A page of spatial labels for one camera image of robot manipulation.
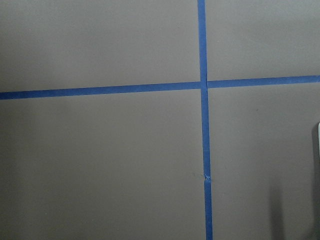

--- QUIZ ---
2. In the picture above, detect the white rack tray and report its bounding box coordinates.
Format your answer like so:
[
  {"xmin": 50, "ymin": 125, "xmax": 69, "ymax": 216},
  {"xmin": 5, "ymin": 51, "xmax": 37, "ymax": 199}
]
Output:
[{"xmin": 317, "ymin": 122, "xmax": 320, "ymax": 157}]

